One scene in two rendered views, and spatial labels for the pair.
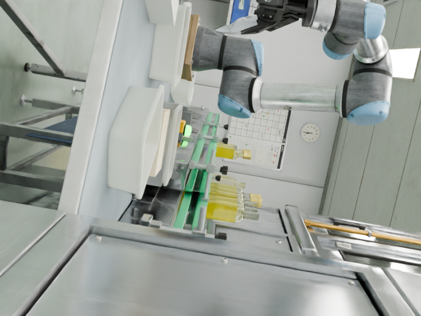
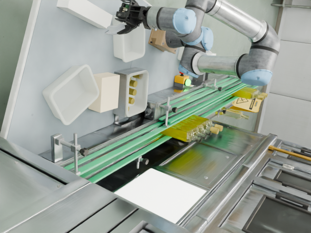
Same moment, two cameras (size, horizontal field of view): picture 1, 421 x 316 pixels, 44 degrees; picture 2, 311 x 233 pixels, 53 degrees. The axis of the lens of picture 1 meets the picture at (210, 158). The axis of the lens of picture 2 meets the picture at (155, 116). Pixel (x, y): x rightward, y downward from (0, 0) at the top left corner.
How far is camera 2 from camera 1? 0.84 m
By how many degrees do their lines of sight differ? 32
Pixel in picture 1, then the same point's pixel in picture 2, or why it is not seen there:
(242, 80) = (190, 54)
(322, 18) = (151, 22)
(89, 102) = (16, 77)
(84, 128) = (13, 90)
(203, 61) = (173, 42)
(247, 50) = not seen: hidden behind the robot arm
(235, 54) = not seen: hidden behind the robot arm
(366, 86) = (251, 58)
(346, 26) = (164, 26)
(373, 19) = (177, 21)
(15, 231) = not seen: outside the picture
